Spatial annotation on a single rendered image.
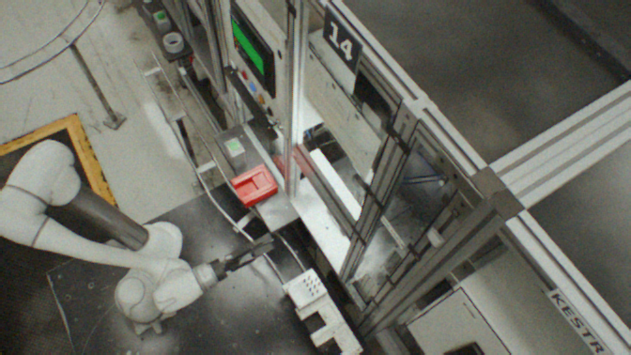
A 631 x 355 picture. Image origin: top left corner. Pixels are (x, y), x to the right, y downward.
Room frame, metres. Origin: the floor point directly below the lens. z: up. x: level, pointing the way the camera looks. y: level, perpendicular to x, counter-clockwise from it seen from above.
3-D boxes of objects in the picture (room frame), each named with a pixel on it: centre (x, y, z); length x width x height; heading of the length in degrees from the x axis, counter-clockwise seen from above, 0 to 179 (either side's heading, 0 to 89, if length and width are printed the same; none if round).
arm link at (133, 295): (0.36, 0.62, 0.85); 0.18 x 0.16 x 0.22; 168
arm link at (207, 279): (0.39, 0.31, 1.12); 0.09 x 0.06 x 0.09; 35
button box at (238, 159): (0.97, 0.30, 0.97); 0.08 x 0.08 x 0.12; 36
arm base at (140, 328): (0.33, 0.61, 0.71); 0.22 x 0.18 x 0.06; 36
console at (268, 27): (1.04, 0.11, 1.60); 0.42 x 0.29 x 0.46; 36
